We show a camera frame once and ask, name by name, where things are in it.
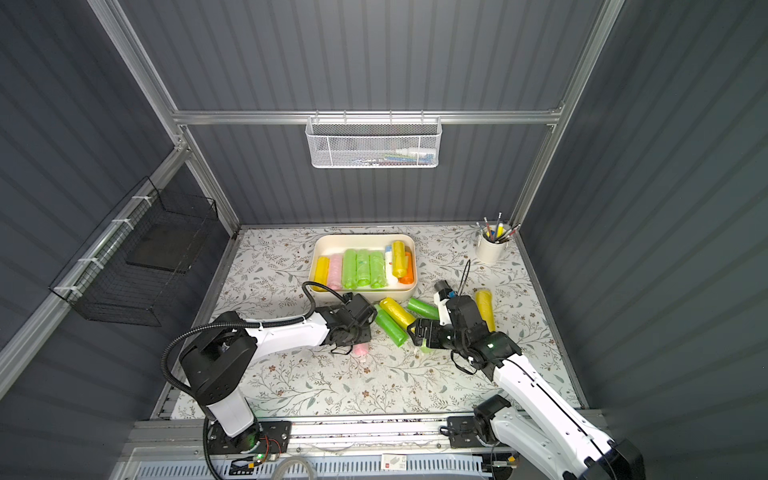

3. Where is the yellow roll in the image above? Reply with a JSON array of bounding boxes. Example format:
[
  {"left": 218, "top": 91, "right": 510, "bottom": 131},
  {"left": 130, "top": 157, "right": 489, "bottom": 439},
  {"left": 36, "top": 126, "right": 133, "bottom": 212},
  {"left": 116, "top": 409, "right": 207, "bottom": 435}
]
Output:
[
  {"left": 475, "top": 290, "right": 496, "bottom": 332},
  {"left": 312, "top": 256, "right": 330, "bottom": 285},
  {"left": 392, "top": 240, "right": 407, "bottom": 279},
  {"left": 379, "top": 297, "right": 416, "bottom": 330}
]

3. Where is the white blue labelled roll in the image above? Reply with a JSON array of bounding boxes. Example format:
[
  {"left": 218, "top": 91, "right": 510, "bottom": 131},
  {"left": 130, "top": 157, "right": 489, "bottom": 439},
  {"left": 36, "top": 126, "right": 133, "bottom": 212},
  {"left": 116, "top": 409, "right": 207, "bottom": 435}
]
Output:
[{"left": 384, "top": 245, "right": 399, "bottom": 290}]

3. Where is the orange trash bag roll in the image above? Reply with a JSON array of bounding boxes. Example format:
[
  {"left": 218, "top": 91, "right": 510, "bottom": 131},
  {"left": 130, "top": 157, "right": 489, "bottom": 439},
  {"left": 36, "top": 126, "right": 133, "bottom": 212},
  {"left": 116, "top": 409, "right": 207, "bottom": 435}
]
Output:
[{"left": 398, "top": 250, "right": 415, "bottom": 285}]

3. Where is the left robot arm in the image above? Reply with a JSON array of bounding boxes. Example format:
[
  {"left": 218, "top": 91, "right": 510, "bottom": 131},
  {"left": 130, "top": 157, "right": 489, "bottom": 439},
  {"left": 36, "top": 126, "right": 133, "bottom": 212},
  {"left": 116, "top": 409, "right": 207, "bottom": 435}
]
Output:
[{"left": 160, "top": 281, "right": 377, "bottom": 440}]

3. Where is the white plastic storage box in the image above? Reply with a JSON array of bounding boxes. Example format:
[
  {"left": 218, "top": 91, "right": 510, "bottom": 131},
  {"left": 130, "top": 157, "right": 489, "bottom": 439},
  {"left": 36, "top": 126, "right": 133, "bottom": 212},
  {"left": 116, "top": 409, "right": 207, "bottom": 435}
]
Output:
[{"left": 308, "top": 233, "right": 419, "bottom": 303}]

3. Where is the white pen cup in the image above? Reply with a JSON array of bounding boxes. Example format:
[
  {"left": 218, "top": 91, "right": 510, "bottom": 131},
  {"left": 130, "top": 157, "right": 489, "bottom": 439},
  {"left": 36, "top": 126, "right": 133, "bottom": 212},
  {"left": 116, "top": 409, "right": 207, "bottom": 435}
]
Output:
[{"left": 476, "top": 224, "right": 511, "bottom": 265}]

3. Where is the black wire side basket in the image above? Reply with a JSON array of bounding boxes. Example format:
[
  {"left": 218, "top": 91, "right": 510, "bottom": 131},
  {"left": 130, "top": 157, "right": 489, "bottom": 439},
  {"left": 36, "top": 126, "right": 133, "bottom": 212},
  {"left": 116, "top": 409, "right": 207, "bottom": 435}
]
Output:
[{"left": 50, "top": 181, "right": 219, "bottom": 327}]

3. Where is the pink roll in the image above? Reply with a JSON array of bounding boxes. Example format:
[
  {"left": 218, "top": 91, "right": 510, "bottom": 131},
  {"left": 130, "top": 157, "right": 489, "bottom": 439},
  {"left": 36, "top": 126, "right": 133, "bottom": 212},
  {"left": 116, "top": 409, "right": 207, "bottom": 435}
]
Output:
[
  {"left": 352, "top": 342, "right": 369, "bottom": 357},
  {"left": 327, "top": 253, "right": 343, "bottom": 290}
]

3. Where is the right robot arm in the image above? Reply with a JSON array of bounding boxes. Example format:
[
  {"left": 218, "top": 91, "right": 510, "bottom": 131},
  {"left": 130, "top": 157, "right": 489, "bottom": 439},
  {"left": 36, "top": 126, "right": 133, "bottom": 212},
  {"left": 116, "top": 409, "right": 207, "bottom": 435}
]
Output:
[{"left": 406, "top": 281, "right": 646, "bottom": 479}]

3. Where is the white wire wall basket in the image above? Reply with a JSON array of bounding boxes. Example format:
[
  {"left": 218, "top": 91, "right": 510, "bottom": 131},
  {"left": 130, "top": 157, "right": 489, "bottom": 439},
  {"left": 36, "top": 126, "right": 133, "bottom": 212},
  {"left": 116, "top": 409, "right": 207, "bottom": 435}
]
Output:
[{"left": 305, "top": 118, "right": 443, "bottom": 169}]

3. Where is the grey trash bag roll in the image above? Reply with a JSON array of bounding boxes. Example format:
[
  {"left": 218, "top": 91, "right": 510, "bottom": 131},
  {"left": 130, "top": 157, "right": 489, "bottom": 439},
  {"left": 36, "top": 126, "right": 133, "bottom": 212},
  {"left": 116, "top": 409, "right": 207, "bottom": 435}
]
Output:
[{"left": 434, "top": 280, "right": 452, "bottom": 296}]

